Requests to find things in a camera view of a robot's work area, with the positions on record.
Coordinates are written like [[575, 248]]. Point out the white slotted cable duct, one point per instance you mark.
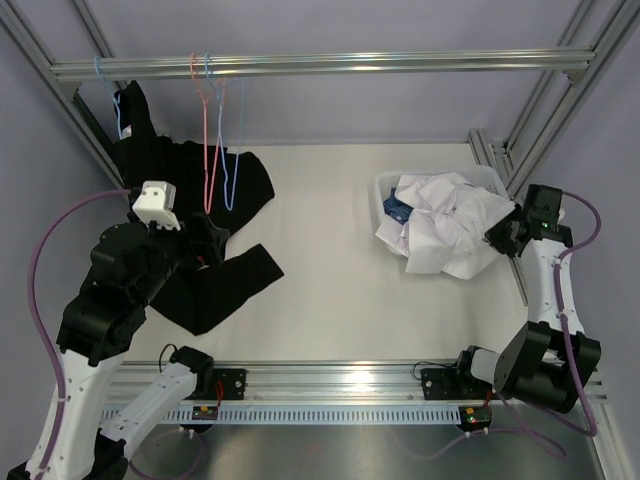
[[236, 414]]

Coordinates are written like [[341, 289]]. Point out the aluminium hanging rail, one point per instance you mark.
[[165, 68]]

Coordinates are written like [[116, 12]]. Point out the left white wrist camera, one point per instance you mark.
[[154, 205]]

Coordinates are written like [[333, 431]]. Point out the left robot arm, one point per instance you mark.
[[97, 329]]

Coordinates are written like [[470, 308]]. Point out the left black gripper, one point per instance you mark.
[[209, 251]]

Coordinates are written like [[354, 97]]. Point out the left aluminium frame post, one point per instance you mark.
[[66, 97]]

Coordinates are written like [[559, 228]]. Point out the white and black shirt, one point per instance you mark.
[[446, 230]]

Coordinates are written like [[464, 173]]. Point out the white plastic basket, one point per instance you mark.
[[477, 175]]

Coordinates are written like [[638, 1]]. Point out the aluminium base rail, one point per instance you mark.
[[284, 383]]

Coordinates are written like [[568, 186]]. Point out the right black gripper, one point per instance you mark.
[[494, 235]]

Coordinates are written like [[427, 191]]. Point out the right aluminium frame post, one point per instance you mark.
[[579, 130]]

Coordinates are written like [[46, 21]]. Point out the blue plaid shirt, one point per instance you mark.
[[396, 209]]

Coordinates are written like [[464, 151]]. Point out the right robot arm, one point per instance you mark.
[[550, 359]]

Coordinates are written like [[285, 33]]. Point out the aluminium frame post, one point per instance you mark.
[[66, 97], [579, 130]]

